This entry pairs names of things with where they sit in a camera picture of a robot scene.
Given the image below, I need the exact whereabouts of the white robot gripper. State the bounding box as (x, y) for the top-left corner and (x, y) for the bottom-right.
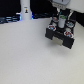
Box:
(50, 0), (75, 23)

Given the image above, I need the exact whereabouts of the black kcup holder drawer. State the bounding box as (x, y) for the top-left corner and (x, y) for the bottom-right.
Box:
(45, 13), (76, 49)

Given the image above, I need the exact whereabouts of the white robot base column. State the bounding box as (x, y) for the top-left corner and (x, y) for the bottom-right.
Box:
(20, 0), (32, 20)

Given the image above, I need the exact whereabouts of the blue-lid kcup back right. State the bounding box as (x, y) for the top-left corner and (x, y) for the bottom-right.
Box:
(66, 21), (74, 28)

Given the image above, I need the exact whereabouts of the red-lid kcup front left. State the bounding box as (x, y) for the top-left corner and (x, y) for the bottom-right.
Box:
(48, 25), (56, 31)

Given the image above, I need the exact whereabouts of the red-lid kcup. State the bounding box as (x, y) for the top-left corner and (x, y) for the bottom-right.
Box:
(64, 31), (73, 38)
(48, 25), (56, 31)

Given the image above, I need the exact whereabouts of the red-lid kcup front right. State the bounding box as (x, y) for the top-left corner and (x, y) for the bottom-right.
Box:
(64, 31), (73, 38)

